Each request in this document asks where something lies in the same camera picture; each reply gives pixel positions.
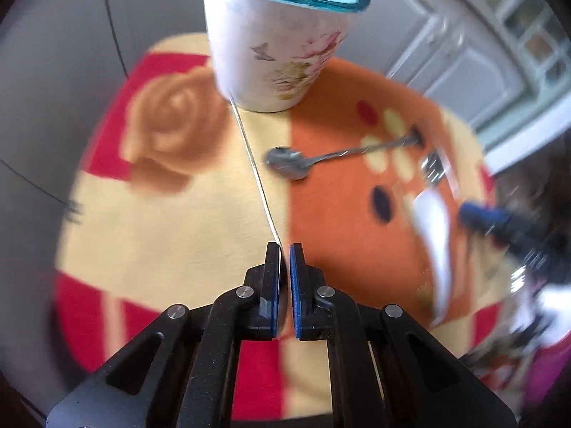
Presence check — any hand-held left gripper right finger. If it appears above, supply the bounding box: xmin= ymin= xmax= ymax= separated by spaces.
xmin=289 ymin=241 xmax=519 ymax=428

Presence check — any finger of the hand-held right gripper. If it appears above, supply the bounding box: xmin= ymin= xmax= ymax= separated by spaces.
xmin=486 ymin=227 xmax=529 ymax=264
xmin=459 ymin=202 xmax=514 ymax=235

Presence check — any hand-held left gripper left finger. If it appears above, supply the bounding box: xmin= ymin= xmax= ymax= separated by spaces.
xmin=45 ymin=241 xmax=284 ymax=428

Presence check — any white spoon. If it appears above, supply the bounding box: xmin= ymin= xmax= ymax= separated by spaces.
xmin=408 ymin=185 xmax=456 ymax=328

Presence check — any metal fork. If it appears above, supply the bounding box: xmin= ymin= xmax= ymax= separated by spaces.
xmin=419 ymin=149 xmax=460 ymax=197

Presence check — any metal spoon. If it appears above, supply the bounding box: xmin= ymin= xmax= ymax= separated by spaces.
xmin=266 ymin=131 xmax=426 ymax=182

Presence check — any floral utensil holder cup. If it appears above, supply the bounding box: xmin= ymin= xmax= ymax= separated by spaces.
xmin=202 ymin=0 xmax=372 ymax=113

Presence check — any person's pink clothing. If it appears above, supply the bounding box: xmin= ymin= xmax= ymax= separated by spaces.
xmin=522 ymin=330 xmax=571 ymax=415

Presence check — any colourful printed towel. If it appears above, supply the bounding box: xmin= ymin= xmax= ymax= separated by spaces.
xmin=54 ymin=31 xmax=536 ymax=420

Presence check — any white cabinet door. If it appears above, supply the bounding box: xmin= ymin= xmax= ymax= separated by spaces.
xmin=357 ymin=0 xmax=451 ymax=85
xmin=428 ymin=13 xmax=536 ymax=130

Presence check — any glass-front cabinet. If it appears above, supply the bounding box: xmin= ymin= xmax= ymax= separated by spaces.
xmin=446 ymin=0 xmax=571 ymax=90

